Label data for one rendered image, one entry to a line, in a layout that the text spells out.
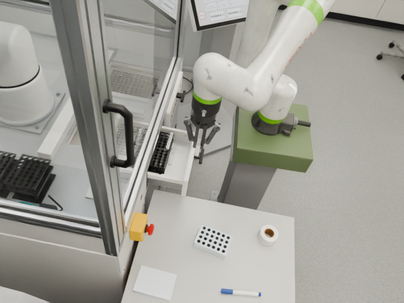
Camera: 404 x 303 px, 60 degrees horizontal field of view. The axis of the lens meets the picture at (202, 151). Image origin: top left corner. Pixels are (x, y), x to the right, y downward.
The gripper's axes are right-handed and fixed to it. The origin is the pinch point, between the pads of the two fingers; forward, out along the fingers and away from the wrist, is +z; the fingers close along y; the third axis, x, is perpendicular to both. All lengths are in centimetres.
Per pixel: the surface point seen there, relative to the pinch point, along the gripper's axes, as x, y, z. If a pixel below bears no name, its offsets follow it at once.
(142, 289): -47, -8, 22
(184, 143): 13.4, -6.1, 15.6
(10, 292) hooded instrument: -77, -8, -74
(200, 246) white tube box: -28.3, 8.0, 20.1
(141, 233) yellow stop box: -33.4, -12.1, 8.6
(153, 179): -9.7, -14.0, 12.0
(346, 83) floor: 195, 121, 99
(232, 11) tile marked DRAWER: 96, 3, -2
